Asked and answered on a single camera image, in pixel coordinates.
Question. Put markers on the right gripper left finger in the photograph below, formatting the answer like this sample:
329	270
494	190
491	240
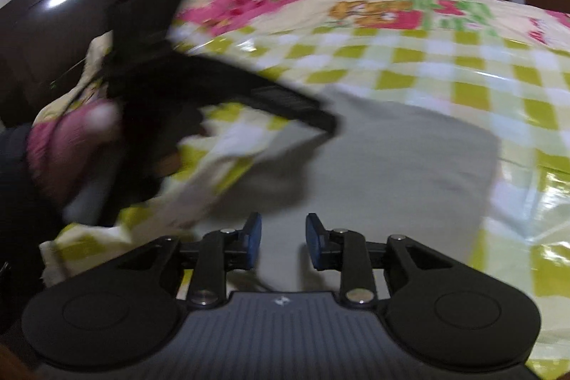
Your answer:
215	255

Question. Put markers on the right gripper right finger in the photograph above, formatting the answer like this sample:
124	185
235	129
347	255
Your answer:
344	251

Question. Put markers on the grey-green pants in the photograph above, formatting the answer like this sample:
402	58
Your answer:
390	169

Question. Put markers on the pink gloved hand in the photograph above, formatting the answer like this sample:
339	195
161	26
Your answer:
58	151

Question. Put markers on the dark wooden headboard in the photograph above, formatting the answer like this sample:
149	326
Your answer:
89	1

